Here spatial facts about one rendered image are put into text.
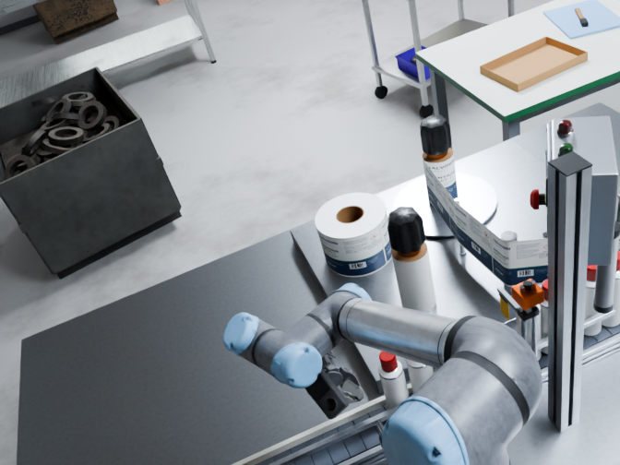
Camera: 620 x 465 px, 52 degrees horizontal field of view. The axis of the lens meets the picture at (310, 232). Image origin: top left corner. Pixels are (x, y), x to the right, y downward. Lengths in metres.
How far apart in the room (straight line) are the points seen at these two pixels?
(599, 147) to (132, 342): 1.37
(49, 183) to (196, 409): 2.03
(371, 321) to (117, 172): 2.66
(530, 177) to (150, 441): 1.31
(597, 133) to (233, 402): 1.05
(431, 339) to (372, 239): 0.83
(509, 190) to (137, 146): 2.12
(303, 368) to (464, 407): 0.38
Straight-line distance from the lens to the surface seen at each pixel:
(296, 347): 1.06
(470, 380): 0.78
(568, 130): 1.14
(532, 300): 1.25
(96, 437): 1.79
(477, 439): 0.76
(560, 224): 1.08
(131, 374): 1.87
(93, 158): 3.48
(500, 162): 2.13
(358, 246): 1.71
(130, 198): 3.63
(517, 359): 0.81
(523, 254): 1.58
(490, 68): 2.86
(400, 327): 0.97
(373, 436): 1.46
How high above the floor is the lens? 2.09
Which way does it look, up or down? 38 degrees down
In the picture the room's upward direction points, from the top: 17 degrees counter-clockwise
